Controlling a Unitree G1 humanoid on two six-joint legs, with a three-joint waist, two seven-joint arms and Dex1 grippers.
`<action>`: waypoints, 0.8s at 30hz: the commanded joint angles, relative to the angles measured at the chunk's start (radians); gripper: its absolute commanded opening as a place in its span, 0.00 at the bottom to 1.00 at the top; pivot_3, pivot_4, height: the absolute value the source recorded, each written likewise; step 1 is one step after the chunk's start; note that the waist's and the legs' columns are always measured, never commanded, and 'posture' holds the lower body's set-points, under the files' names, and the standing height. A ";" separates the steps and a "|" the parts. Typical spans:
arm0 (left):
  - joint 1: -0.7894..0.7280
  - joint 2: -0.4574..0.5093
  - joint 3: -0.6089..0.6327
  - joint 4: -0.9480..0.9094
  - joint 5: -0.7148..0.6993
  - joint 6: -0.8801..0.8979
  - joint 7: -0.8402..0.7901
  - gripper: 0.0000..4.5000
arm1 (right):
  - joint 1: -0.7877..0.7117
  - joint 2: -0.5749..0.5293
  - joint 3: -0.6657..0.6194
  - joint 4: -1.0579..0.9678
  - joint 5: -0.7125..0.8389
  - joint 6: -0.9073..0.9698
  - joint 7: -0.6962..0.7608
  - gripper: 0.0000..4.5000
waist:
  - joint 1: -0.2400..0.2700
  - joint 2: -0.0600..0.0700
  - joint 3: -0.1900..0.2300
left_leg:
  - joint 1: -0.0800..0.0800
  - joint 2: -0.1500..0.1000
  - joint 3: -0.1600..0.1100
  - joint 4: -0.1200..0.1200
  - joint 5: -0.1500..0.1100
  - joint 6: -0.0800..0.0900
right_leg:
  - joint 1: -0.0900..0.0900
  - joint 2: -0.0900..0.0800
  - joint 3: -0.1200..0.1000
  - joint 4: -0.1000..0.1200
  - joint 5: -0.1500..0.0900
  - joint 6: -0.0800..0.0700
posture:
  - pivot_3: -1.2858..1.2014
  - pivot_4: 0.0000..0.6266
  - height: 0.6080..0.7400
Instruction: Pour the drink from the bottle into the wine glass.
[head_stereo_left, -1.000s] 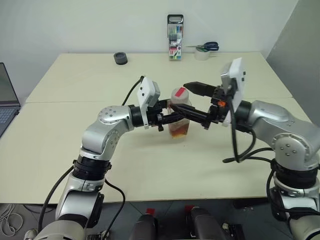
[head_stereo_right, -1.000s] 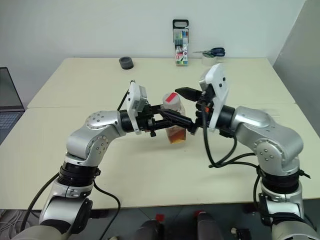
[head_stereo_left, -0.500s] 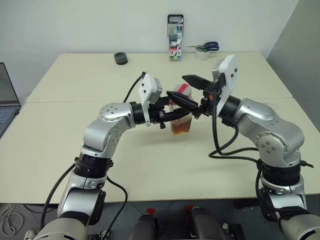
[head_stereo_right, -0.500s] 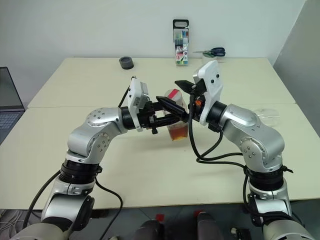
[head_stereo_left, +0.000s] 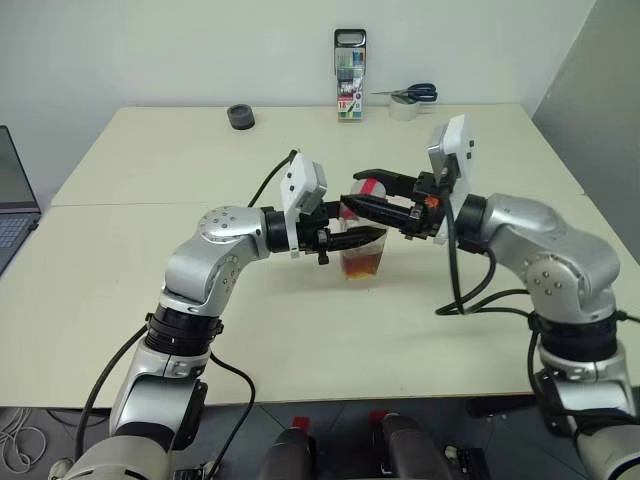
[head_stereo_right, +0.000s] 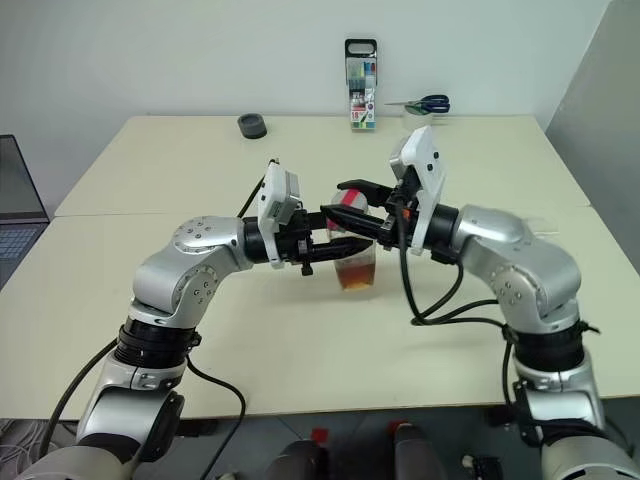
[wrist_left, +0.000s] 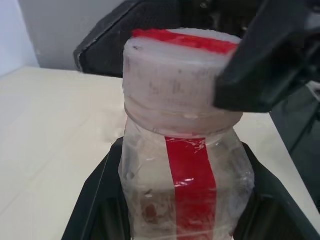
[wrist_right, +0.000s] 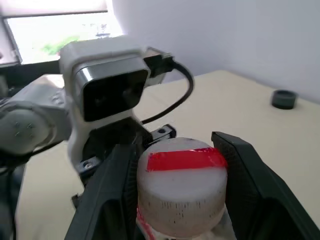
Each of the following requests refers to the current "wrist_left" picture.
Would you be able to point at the clear plastic bottle red tape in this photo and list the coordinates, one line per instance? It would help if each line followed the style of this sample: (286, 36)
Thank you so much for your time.
(155, 175)

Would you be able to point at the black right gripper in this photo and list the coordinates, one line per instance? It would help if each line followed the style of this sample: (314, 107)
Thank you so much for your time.
(215, 15)

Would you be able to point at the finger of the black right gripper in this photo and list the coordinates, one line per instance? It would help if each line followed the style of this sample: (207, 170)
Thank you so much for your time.
(110, 45)

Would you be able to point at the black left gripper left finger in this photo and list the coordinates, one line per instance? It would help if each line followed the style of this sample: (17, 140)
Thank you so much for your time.
(100, 205)

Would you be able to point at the white bottle cap red tape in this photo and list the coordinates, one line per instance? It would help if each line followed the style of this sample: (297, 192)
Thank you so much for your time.
(170, 75)

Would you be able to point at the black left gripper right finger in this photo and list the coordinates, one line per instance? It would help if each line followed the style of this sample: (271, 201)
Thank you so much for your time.
(277, 212)

